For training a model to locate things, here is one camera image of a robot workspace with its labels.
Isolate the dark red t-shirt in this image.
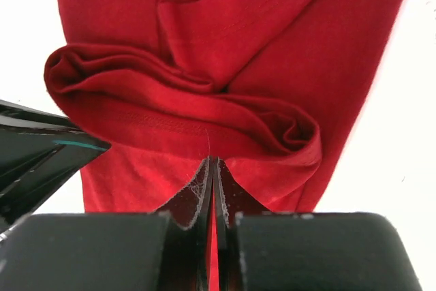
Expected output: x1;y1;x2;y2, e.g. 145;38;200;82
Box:
44;0;420;291

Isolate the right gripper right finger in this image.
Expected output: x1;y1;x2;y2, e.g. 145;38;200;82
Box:
213;159;421;291

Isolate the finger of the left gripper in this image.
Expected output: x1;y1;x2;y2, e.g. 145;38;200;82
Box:
1;101;110;226

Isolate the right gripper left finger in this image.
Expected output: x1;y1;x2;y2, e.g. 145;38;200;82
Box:
1;158;213;290

